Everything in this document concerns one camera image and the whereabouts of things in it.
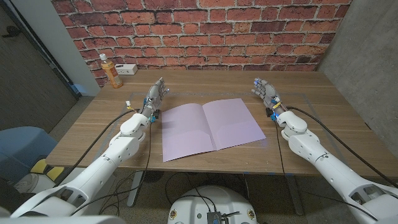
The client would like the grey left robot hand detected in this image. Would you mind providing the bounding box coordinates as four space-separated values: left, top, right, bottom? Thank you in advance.
141 77 170 118

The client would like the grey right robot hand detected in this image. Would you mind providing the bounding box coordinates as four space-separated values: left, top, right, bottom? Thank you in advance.
251 77 289 118

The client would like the pink paper file folder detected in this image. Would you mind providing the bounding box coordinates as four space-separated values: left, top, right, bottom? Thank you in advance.
160 98 267 163

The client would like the orange drink bottle white cap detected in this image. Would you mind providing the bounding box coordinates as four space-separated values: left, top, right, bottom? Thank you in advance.
99 53 124 89

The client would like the white power strip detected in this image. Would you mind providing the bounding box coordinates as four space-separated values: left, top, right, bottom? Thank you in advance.
114 63 139 76

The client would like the grey tape outline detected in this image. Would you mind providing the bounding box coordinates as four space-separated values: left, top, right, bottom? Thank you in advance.
93 91 354 175

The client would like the brick print backdrop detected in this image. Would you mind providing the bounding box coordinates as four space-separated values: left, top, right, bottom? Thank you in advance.
51 0 352 88

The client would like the grey metal table leg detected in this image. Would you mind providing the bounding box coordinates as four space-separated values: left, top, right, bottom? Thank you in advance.
285 174 305 217
126 170 145 208

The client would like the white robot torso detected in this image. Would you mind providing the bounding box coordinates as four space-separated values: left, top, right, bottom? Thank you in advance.
167 185 258 224

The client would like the yellow object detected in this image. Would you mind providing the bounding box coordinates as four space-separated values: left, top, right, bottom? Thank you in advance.
30 158 65 182

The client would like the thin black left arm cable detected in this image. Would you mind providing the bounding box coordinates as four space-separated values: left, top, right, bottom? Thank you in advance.
70 121 153 217

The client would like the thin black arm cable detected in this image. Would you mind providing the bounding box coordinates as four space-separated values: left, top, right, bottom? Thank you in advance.
274 120 379 222
70 121 153 217

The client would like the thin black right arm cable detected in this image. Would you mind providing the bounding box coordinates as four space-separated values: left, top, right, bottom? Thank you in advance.
274 120 379 222

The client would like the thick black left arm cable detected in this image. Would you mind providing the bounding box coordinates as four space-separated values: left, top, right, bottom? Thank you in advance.
54 108 141 188

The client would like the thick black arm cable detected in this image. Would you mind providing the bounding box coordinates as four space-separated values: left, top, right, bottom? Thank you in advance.
54 108 141 188
285 106 398 189

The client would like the black torso cable loop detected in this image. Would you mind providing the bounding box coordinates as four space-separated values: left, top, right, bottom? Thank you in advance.
164 172 218 213

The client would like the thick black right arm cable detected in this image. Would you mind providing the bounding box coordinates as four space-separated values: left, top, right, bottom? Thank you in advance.
285 106 398 189

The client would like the black door handle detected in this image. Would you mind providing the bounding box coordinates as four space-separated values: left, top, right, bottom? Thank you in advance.
1 25 21 39

